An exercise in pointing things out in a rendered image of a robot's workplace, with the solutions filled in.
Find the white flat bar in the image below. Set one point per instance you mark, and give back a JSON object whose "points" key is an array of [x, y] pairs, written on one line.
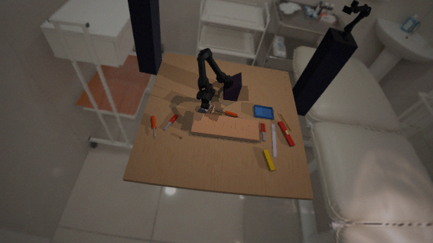
{"points": [[274, 141]]}

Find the yellow rectangular bar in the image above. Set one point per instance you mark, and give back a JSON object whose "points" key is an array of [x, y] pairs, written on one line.
{"points": [[268, 159]]}

